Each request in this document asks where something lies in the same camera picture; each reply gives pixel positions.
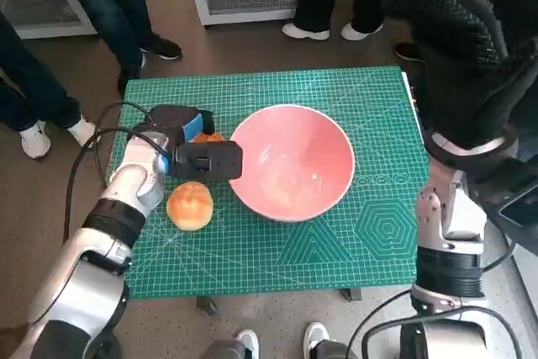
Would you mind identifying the braided rectangular bread loaf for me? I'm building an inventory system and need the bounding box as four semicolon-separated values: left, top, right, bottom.
188;131;226;144

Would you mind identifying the white right foot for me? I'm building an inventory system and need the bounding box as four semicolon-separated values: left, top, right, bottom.
303;320;358;359

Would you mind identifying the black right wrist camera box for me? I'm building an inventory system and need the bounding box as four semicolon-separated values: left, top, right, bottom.
474;156;538;256

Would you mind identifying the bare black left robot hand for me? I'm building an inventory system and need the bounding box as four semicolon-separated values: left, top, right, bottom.
145;104;216;146

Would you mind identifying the round bread bun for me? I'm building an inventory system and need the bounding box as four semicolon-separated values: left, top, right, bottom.
166;181;214;232

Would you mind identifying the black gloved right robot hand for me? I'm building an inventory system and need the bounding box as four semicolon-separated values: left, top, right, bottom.
379;0;538;150

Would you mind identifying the grey desk panel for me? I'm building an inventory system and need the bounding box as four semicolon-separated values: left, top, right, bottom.
512;245;538;318

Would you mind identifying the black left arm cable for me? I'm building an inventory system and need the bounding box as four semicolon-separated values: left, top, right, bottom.
86;101;156;150
62;127;169;246

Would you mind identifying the pink bowl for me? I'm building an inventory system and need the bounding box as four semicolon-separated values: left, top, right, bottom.
229;103;356;224

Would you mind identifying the white left foot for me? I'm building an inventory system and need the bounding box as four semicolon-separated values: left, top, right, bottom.
201;327;261;359

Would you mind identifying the green cutting mat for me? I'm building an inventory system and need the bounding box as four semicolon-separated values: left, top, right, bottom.
121;65;425;295

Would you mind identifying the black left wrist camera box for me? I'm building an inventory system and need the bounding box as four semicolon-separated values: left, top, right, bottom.
171;140;244;182

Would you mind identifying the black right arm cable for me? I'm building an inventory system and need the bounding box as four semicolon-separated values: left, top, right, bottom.
481;232;520;274
344;289;526;359

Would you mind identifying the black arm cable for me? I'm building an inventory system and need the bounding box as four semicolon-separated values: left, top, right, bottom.
86;101;156;150
481;232;520;274
344;289;526;359
62;127;169;246

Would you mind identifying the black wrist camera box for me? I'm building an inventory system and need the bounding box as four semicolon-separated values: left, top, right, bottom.
474;156;538;256
171;140;244;182

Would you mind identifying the white foot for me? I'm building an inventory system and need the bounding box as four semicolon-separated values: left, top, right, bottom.
303;320;358;359
201;327;261;359

